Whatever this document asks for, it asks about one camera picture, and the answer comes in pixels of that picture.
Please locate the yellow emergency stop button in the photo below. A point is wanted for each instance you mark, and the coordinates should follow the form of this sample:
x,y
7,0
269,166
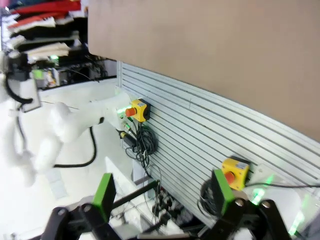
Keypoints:
x,y
235,165
138,103

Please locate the beige folded cloth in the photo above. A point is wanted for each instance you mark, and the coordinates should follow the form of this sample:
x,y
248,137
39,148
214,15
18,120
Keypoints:
x,y
50,48

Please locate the red folded cloth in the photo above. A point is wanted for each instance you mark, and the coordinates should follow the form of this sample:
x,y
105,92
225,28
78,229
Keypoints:
x,y
50,7

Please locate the white printed folded cloth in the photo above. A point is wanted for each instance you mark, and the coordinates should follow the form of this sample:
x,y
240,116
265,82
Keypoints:
x,y
37,23

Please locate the black plug connector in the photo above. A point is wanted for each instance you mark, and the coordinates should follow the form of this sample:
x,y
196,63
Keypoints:
x,y
127,137

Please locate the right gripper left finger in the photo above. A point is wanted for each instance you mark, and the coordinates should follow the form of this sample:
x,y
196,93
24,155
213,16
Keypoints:
x,y
100,200

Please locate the slotted aluminium mounting plate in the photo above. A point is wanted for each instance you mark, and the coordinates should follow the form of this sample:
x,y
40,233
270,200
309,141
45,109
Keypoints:
x,y
200,130

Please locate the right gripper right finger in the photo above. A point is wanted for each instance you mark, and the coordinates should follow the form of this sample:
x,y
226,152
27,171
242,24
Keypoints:
x,y
225,197

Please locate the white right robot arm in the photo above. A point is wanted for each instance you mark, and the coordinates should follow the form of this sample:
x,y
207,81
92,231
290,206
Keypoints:
x,y
282,207

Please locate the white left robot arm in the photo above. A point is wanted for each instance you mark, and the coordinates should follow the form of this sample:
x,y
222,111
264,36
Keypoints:
x,y
67,120

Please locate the white LED light panel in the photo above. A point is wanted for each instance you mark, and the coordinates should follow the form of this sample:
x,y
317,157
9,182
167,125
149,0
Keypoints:
x,y
31,97

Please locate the black tripod leg rod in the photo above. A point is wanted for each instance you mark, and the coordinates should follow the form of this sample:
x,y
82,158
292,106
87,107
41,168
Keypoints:
x,y
135,194

